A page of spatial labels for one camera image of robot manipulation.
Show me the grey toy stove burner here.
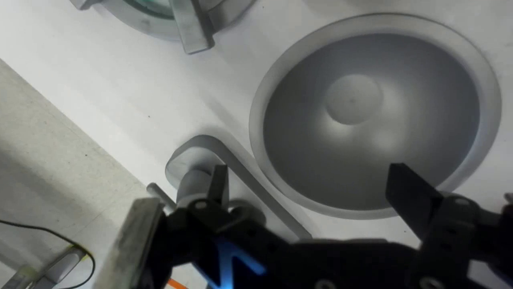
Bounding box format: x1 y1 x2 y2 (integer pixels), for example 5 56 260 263
69 0 260 56

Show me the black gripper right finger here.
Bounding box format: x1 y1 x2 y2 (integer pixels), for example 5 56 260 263
385 162 513 289

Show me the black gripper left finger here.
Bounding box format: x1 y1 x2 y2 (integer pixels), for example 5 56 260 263
157 162 303 289

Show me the grey toy faucet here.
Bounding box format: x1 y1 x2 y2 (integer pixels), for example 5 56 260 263
93 133 315 289

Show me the thin black floor cable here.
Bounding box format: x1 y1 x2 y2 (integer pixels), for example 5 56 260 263
0 217 98 289

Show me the grey toy sink bowl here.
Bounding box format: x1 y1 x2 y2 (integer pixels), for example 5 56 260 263
247 13 504 222

